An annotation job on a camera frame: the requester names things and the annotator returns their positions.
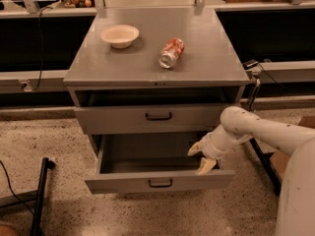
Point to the grey drawer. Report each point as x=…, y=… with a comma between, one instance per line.
x=101, y=120
x=156, y=162

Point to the grey top drawer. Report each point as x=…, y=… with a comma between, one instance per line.
x=101, y=120

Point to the black metal leg left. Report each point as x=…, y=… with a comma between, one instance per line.
x=36, y=219

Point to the wall power outlet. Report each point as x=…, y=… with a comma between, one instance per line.
x=26, y=85

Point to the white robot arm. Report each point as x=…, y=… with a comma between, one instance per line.
x=296, y=211

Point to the white paper bowl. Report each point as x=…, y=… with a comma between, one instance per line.
x=119, y=36

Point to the black power adapter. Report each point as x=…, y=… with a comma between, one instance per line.
x=250, y=64

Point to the orange soda can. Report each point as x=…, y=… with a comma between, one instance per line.
x=170, y=53

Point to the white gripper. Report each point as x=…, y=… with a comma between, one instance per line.
x=209, y=147

